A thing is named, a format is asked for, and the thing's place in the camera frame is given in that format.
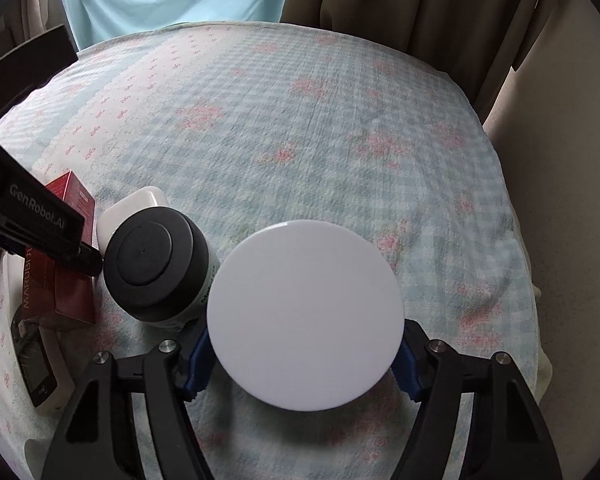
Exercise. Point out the white plastic bottle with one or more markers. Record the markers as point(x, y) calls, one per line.
point(127, 210)

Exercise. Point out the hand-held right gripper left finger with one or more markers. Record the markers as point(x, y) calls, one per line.
point(196, 366)

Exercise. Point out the beige curtain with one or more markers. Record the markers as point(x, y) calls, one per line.
point(430, 10)

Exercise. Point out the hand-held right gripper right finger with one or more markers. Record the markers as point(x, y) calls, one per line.
point(409, 360)

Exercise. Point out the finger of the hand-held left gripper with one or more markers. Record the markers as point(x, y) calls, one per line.
point(87, 259)

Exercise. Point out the dark red carton box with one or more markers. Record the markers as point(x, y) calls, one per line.
point(62, 290)

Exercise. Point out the black chair back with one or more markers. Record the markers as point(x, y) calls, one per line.
point(20, 70)

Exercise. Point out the floral checked blanket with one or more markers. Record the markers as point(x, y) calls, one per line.
point(280, 210)

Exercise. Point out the white round lid jar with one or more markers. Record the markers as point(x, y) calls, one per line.
point(302, 313)

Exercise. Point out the black lid jar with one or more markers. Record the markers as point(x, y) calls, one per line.
point(152, 267)

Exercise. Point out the black remote control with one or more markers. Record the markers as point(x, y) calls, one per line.
point(30, 360)

